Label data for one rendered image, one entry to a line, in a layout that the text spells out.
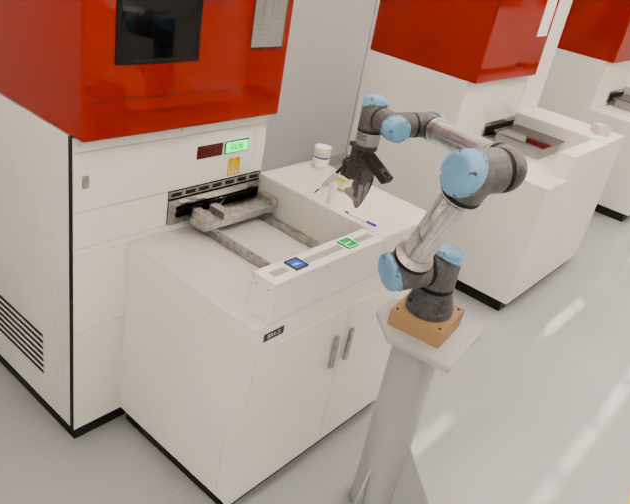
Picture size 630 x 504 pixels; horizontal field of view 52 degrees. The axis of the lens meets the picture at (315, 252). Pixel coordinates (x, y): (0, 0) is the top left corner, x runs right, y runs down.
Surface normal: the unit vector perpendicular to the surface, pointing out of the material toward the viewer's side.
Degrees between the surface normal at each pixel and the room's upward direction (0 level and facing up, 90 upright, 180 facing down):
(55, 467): 0
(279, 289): 90
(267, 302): 90
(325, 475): 0
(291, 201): 90
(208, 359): 90
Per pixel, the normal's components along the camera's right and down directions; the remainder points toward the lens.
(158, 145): 0.74, 0.42
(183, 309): -0.65, 0.26
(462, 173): -0.83, 0.04
